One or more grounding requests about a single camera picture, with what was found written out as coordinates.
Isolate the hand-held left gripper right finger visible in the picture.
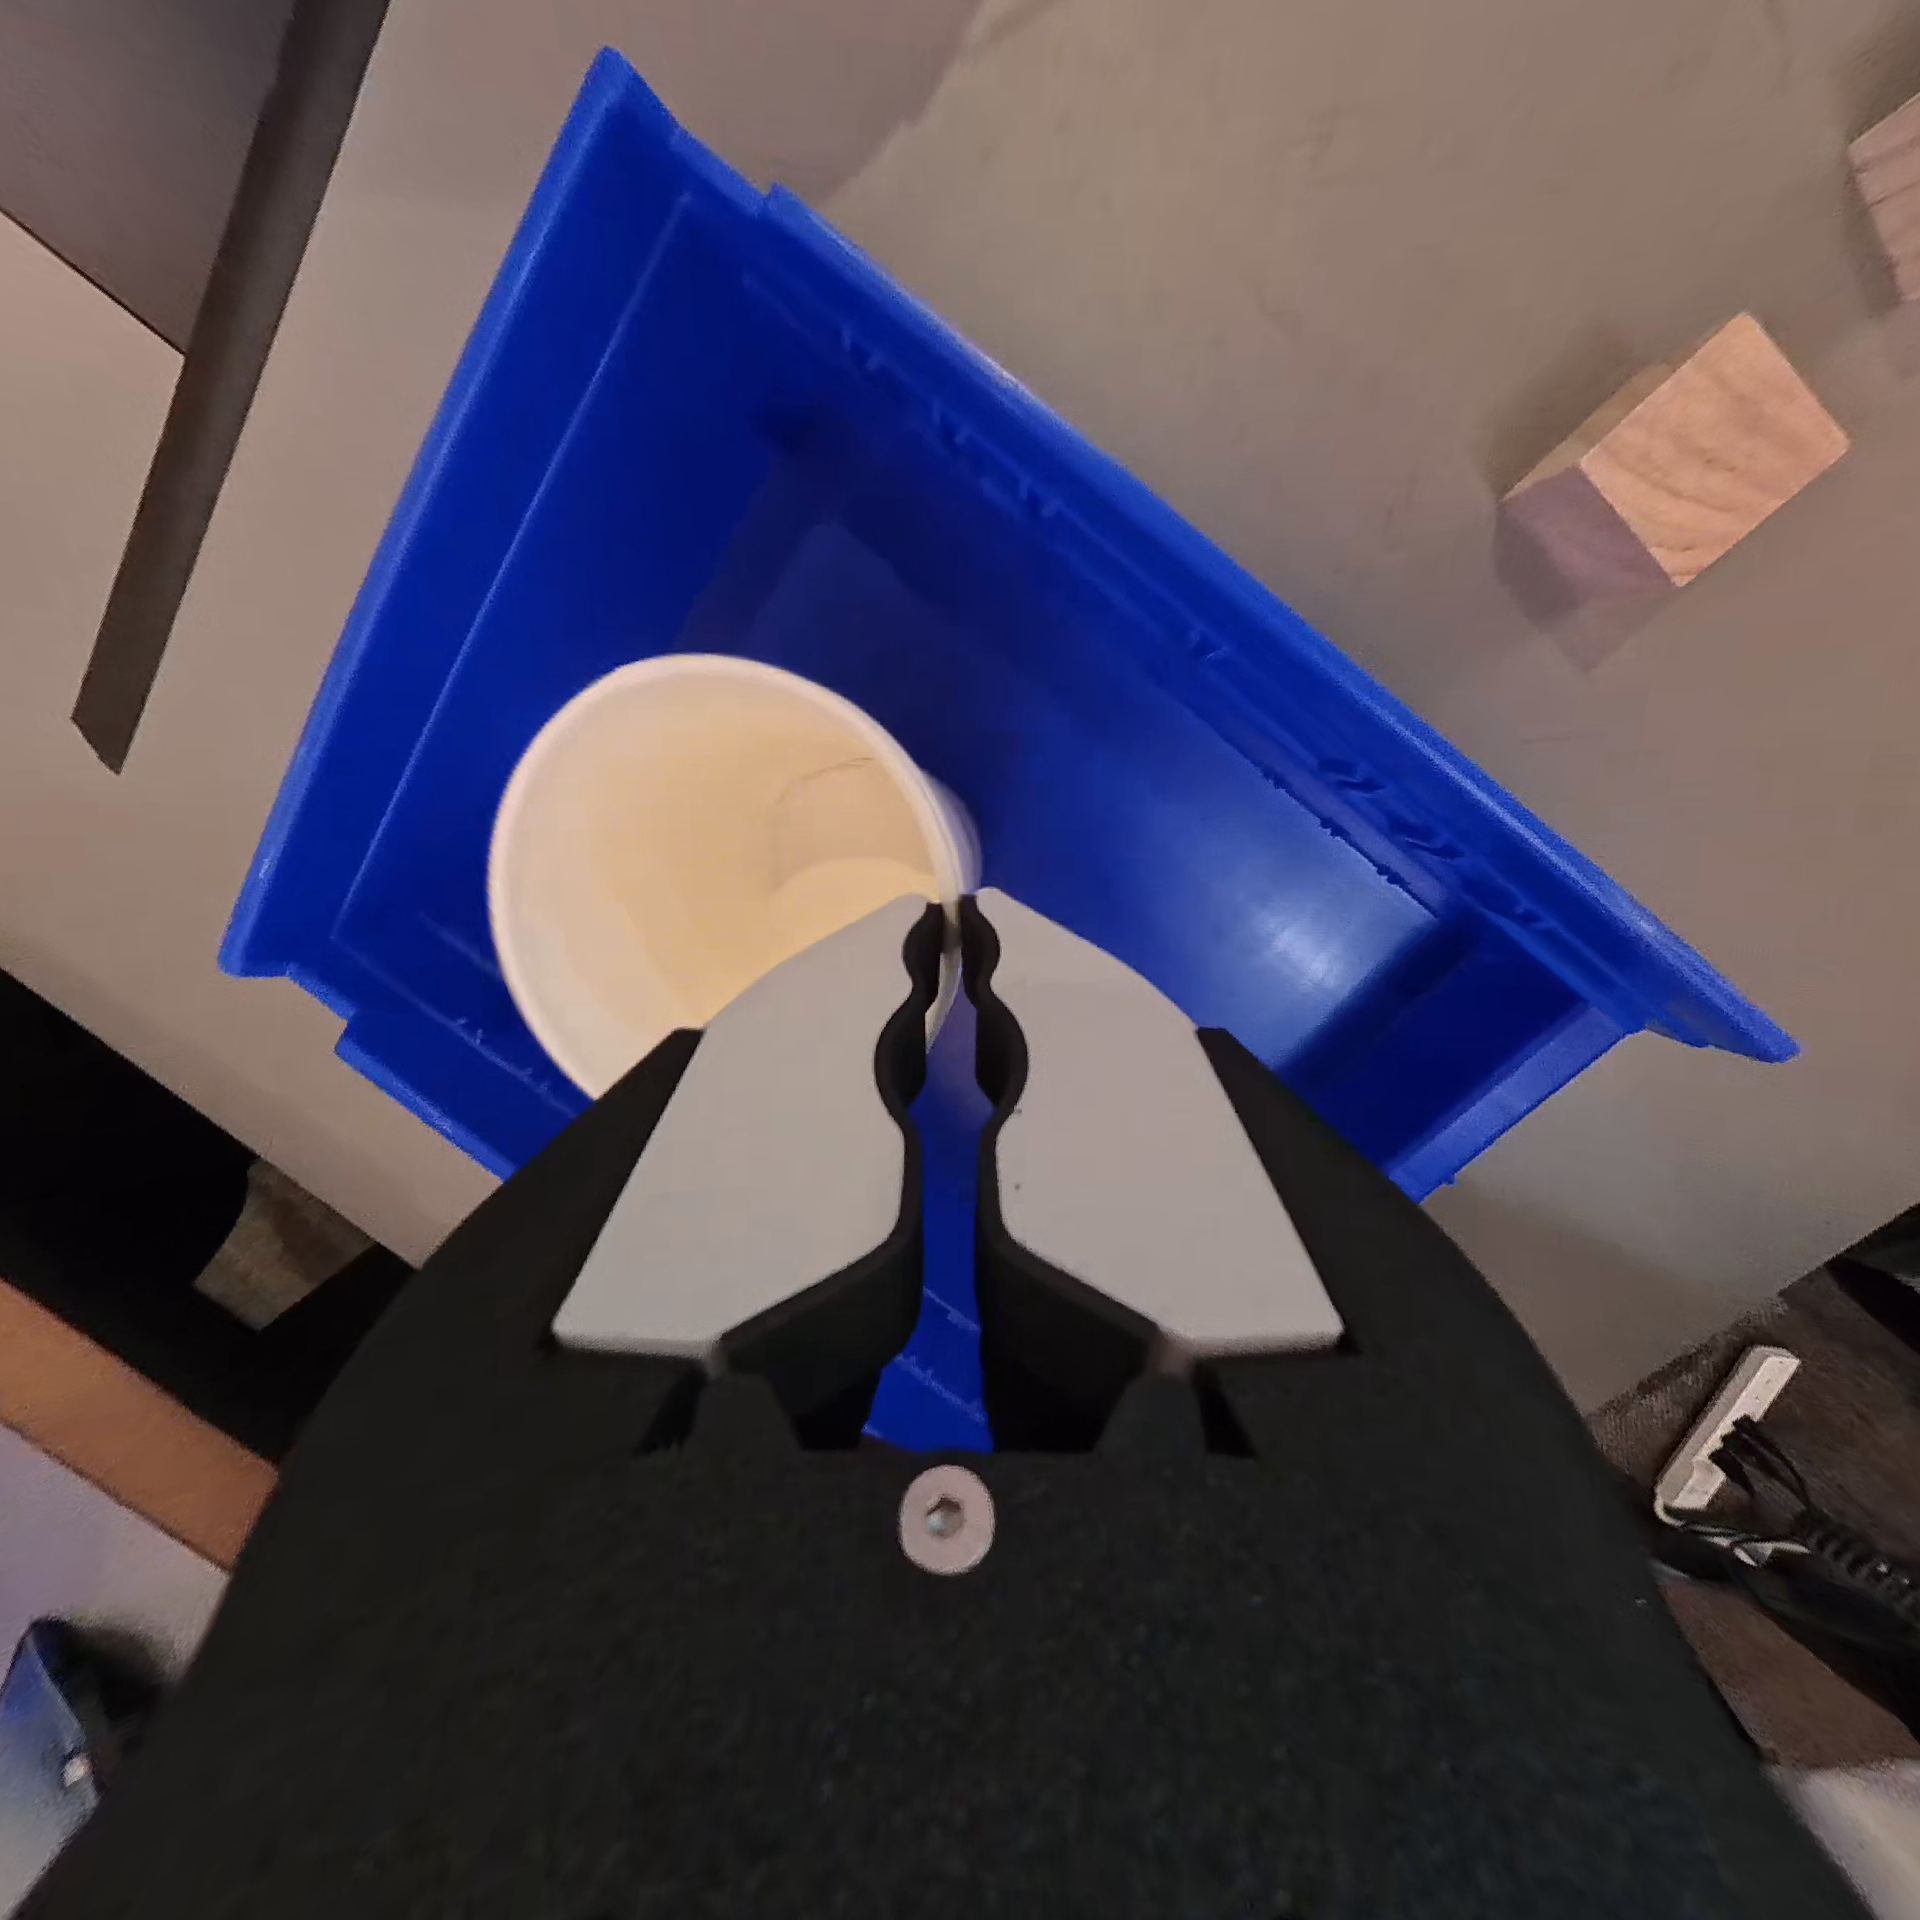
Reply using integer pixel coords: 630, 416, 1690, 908
957, 893, 1344, 1449

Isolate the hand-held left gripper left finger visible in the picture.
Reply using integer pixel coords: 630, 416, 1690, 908
551, 893, 962, 1449

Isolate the green-striped white paper cup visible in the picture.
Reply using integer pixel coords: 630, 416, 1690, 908
486, 652, 969, 1103

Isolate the wooden cube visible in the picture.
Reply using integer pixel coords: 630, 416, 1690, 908
1847, 103, 1920, 309
1495, 311, 1850, 672

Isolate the white power strip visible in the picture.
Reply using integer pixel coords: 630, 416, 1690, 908
1650, 1344, 1801, 1517

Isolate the wood-edged side table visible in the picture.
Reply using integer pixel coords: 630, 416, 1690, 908
0, 1275, 287, 1665

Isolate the black power cable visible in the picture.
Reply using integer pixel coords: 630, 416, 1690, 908
1650, 1417, 1920, 1637

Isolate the dark grey table cable tray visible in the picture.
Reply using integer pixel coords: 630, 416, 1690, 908
70, 0, 394, 777

